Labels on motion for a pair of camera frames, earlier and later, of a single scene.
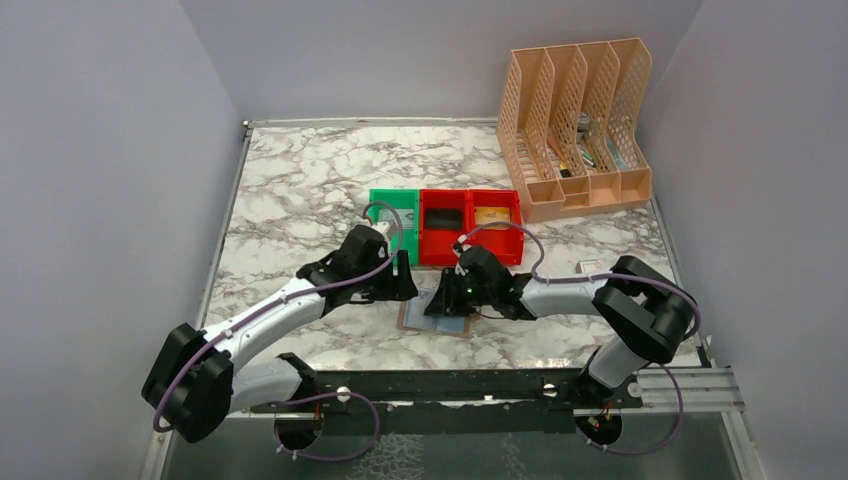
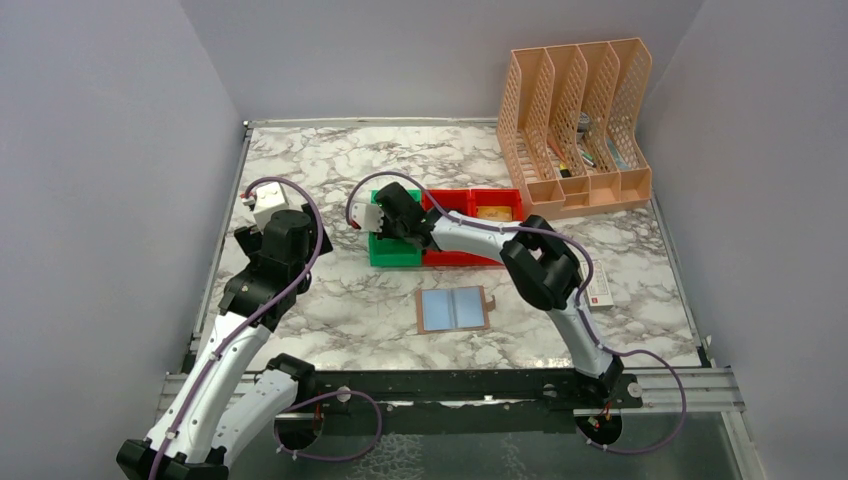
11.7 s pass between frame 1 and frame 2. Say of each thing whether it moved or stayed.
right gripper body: moved
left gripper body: moved
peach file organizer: stayed
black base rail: stayed
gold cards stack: stayed
